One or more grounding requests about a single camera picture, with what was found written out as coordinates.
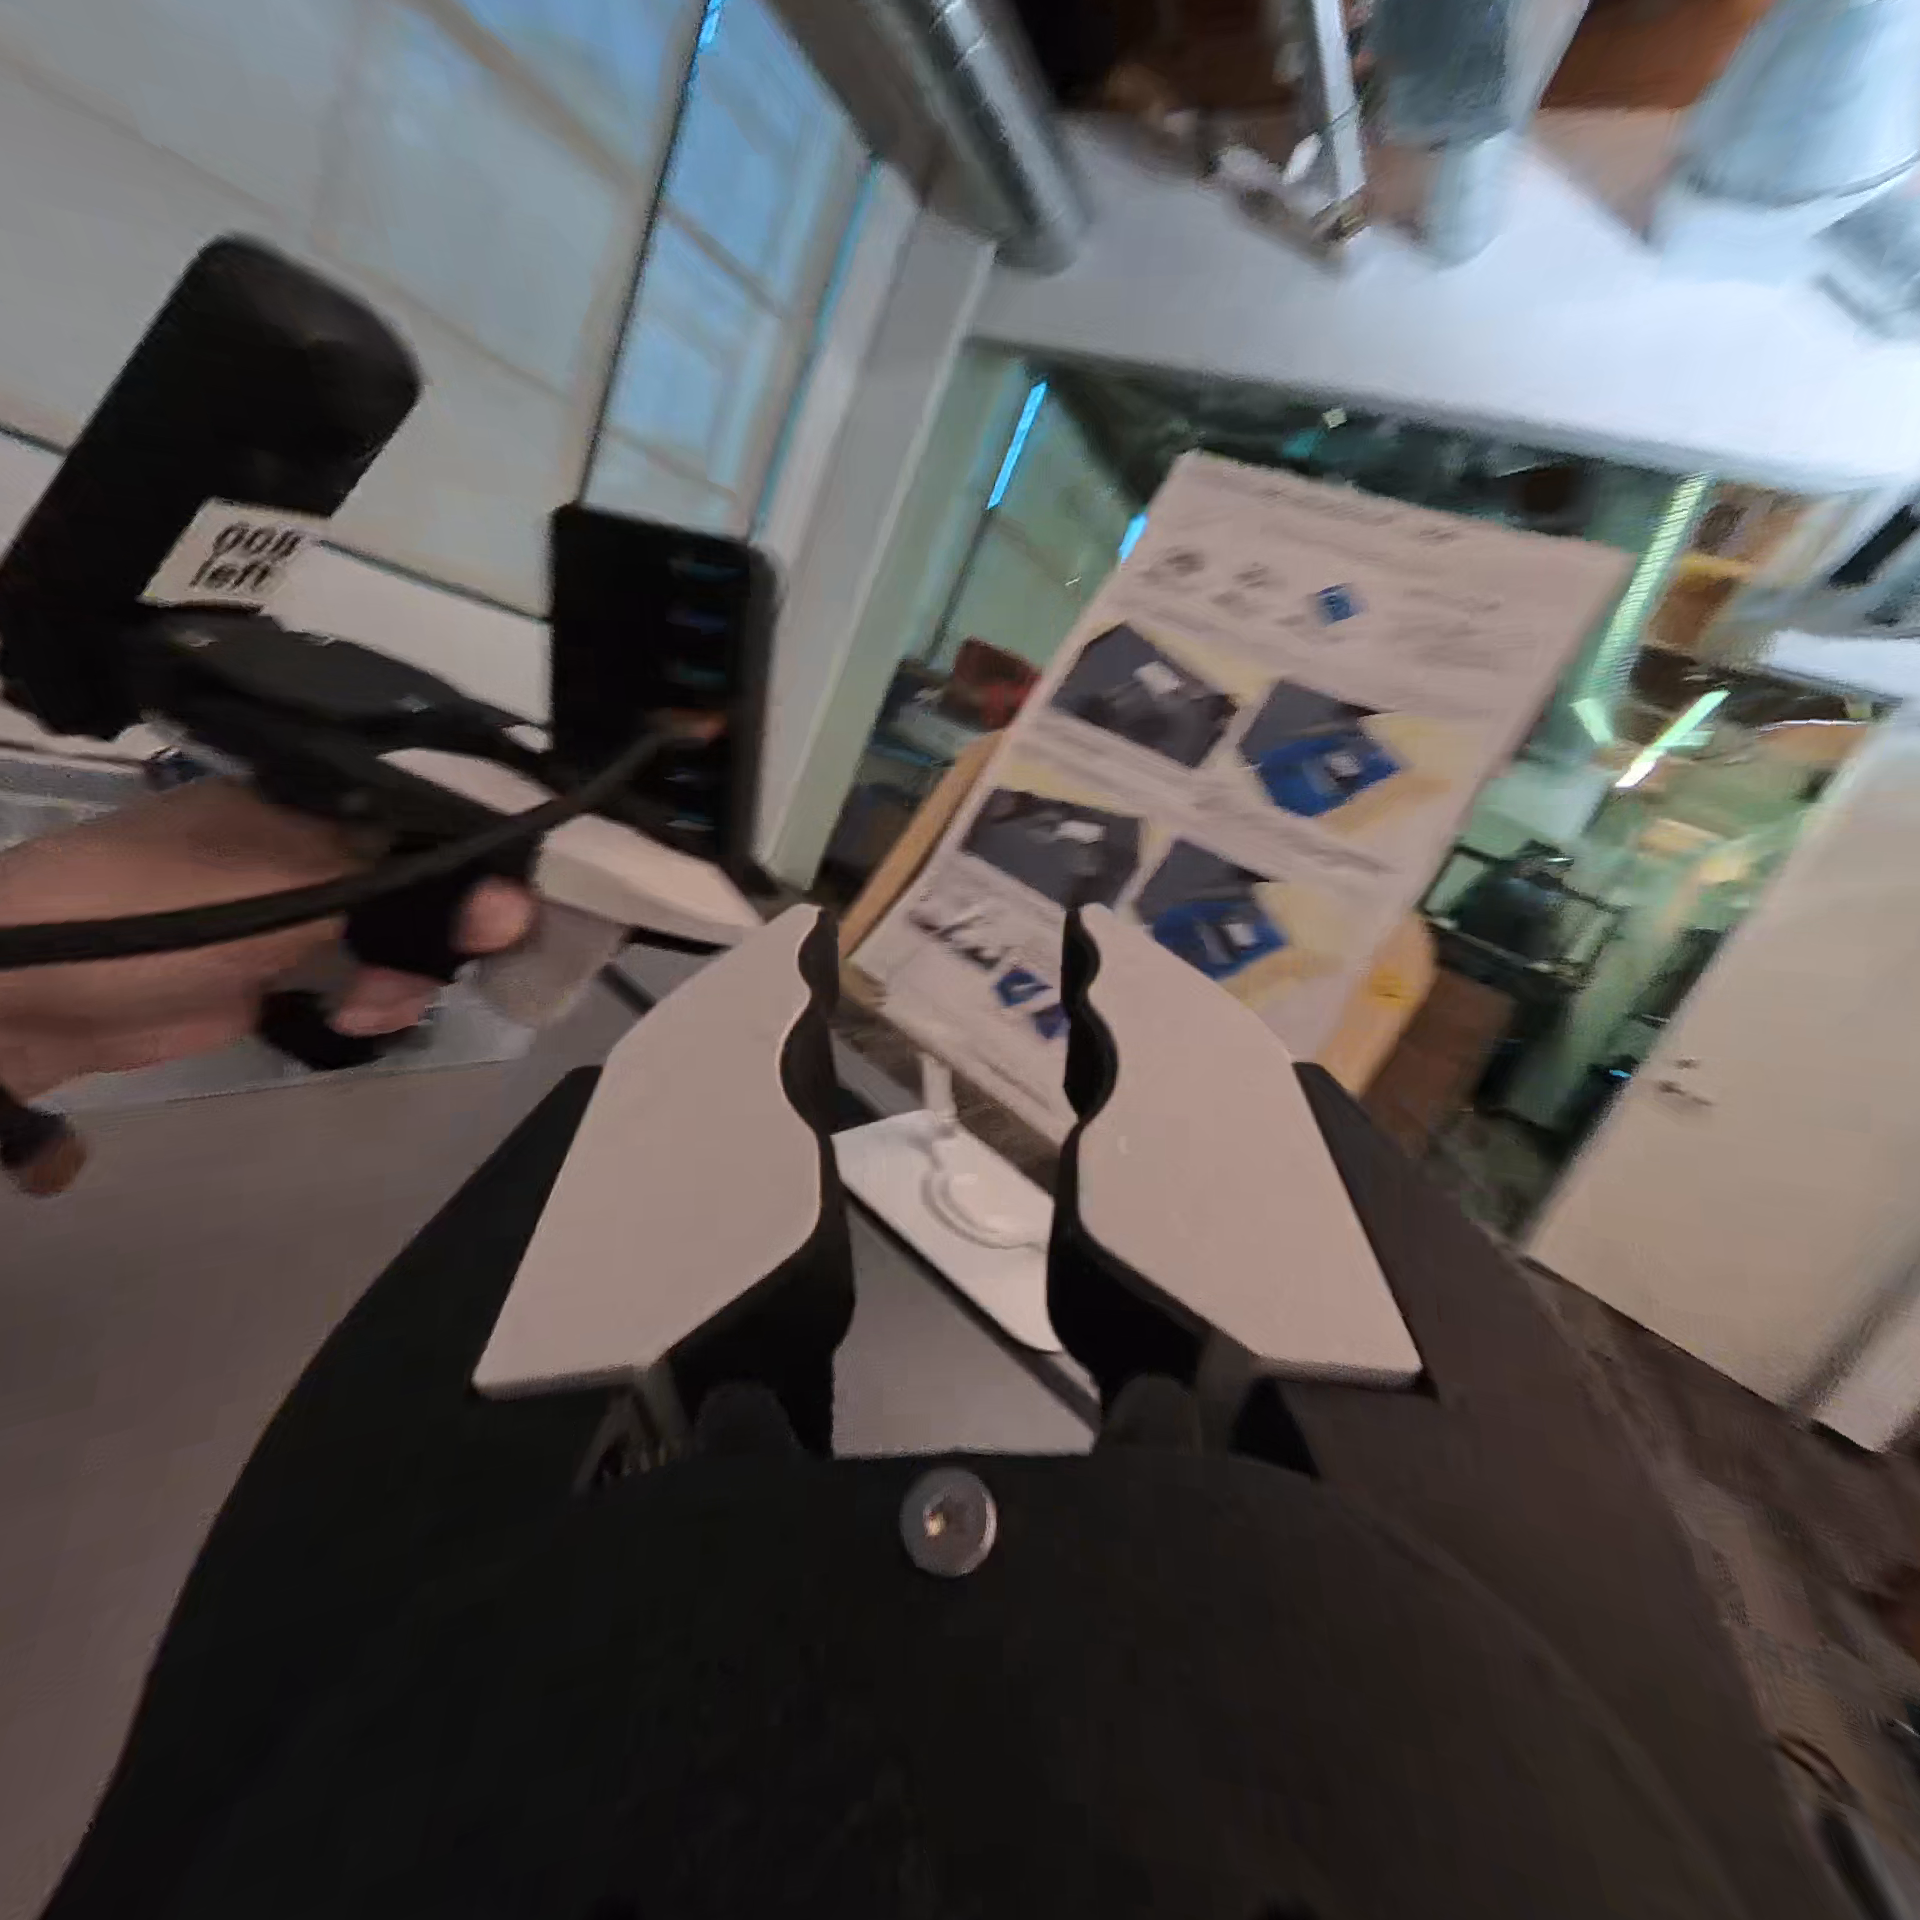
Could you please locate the black multi-port USB hub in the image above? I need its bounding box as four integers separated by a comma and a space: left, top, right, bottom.
546, 502, 782, 887

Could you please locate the white door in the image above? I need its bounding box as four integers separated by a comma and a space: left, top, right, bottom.
1523, 720, 1920, 1454

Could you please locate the printed instruction sheet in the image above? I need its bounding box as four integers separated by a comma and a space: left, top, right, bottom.
852, 450, 1636, 1085

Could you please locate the person's left hand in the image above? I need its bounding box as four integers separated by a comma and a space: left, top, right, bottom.
0, 786, 540, 1108

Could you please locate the instruction sheet on stand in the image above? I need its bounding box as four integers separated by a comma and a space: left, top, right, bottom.
836, 732, 1449, 1104

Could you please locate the corrugated silver duct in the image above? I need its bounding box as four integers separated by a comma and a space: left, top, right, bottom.
757, 0, 1105, 275

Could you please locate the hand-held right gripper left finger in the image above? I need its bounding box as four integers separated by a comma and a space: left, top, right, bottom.
469, 902, 859, 1454

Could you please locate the large smooth silver duct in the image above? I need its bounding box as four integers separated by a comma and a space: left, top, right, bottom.
1351, 0, 1920, 324

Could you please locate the large window with blinds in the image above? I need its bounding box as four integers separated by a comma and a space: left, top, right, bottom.
0, 0, 887, 602

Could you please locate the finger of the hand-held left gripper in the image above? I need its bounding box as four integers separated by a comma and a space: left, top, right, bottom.
532, 816, 767, 950

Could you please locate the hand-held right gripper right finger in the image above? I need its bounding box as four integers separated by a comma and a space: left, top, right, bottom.
1044, 902, 1423, 1444

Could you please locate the black USB cable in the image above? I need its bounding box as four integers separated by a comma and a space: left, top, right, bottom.
0, 718, 730, 968

